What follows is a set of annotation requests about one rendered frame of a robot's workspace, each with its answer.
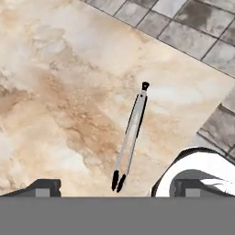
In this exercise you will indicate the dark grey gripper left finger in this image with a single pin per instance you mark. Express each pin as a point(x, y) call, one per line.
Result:
point(46, 187)

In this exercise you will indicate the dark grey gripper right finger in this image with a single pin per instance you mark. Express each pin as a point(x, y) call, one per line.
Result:
point(189, 187)

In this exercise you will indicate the white plate with black rim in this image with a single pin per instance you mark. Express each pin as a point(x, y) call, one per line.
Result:
point(202, 160)

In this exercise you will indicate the silver tongs with black tips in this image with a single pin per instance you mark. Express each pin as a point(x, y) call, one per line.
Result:
point(133, 131)

